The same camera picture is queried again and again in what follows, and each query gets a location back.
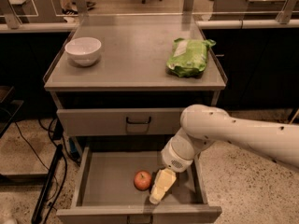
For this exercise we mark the green snack bag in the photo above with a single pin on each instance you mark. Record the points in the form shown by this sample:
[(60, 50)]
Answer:
[(189, 56)]

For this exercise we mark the white ceramic bowl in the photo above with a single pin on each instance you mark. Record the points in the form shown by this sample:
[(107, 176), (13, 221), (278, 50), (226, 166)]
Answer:
[(83, 51)]

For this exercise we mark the closed top drawer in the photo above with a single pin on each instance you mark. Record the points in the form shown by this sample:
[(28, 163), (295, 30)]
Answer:
[(120, 121)]

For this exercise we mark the red apple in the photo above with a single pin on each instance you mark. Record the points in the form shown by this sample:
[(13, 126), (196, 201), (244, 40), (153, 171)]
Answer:
[(142, 180)]

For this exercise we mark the dark side table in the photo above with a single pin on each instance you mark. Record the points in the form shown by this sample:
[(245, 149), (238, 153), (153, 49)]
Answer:
[(9, 107)]

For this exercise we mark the clear acrylic barrier panel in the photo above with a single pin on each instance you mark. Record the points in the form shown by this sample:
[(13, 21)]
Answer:
[(201, 12)]

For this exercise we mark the grey metal drawer cabinet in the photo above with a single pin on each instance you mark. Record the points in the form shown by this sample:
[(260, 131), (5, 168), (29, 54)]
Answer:
[(132, 73)]

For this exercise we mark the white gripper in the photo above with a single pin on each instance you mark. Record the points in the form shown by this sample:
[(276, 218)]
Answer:
[(173, 160)]

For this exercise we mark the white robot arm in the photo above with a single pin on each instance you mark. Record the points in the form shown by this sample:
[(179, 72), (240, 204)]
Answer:
[(201, 126)]

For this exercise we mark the black bar on floor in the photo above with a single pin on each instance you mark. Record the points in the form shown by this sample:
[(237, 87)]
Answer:
[(37, 215)]

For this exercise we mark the open middle drawer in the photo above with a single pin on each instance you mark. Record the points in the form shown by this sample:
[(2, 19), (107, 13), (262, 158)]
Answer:
[(105, 193)]

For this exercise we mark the white horizontal rail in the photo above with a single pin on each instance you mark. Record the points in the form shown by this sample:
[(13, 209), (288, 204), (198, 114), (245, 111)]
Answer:
[(247, 24)]

